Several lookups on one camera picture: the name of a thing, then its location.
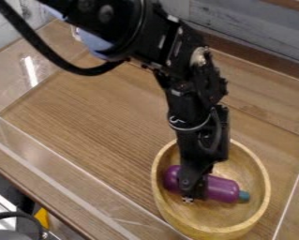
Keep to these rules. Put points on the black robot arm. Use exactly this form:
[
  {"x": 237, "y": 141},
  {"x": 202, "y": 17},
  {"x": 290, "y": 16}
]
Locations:
[{"x": 132, "y": 30}]

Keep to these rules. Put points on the yellow tag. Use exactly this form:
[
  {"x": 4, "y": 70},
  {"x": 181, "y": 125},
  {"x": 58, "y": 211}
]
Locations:
[{"x": 43, "y": 218}]

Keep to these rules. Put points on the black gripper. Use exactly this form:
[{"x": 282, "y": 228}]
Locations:
[{"x": 203, "y": 142}]

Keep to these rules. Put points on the purple toy eggplant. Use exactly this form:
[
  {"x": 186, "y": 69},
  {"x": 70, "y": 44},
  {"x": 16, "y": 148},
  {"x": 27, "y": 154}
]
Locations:
[{"x": 221, "y": 189}]

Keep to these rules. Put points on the light wooden bowl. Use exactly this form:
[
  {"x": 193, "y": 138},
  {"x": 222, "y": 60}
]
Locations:
[{"x": 211, "y": 220}]

